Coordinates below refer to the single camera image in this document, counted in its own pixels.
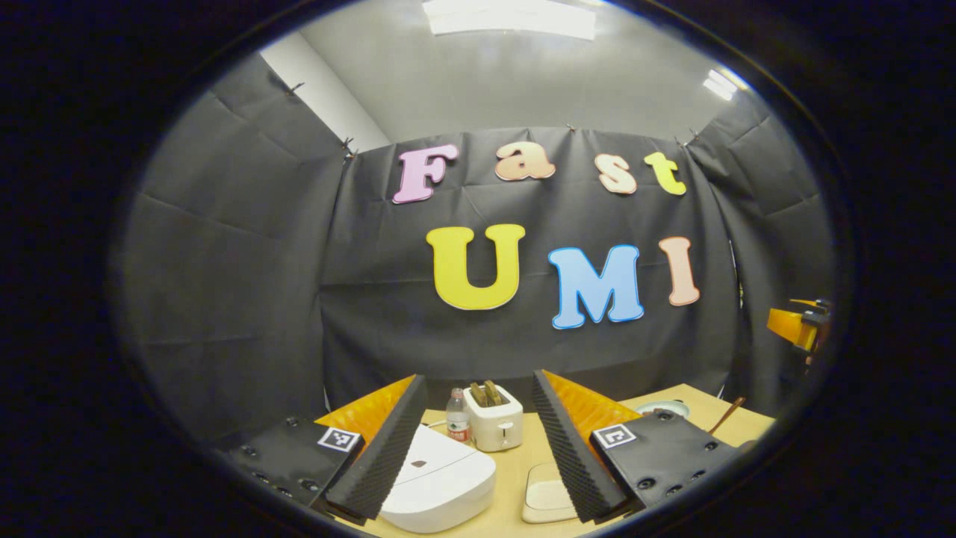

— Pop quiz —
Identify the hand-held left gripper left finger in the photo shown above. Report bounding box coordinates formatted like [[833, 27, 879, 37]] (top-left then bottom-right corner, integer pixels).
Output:
[[224, 374, 428, 524]]

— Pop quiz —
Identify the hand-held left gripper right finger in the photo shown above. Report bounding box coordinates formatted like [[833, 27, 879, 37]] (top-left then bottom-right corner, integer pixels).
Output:
[[532, 370, 740, 524]]

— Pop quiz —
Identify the white rice cooker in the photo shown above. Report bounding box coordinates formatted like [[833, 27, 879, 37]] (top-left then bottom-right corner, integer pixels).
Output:
[[377, 424, 497, 534]]

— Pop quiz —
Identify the brown wooden spoon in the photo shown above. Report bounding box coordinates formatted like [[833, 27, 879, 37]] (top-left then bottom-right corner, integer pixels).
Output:
[[708, 396, 747, 436]]

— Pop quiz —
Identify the beige square pad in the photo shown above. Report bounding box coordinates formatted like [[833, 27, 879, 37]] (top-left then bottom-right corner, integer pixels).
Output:
[[521, 461, 580, 524]]

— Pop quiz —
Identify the clear plastic water bottle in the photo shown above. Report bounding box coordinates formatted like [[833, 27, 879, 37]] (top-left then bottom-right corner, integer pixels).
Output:
[[446, 387, 471, 444]]

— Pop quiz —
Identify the white toaster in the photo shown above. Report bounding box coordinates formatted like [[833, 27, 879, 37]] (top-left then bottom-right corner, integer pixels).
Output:
[[463, 384, 524, 453]]

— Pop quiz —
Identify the pale green plate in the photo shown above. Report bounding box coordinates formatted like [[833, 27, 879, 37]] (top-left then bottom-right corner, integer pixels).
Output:
[[635, 400, 692, 419]]

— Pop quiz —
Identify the black backdrop cloth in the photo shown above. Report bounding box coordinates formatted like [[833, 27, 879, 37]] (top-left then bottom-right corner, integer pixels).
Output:
[[112, 52, 837, 442]]

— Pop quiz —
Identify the ceiling light panel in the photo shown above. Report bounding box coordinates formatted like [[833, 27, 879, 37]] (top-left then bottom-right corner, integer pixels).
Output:
[[422, 0, 598, 42], [702, 67, 748, 102]]

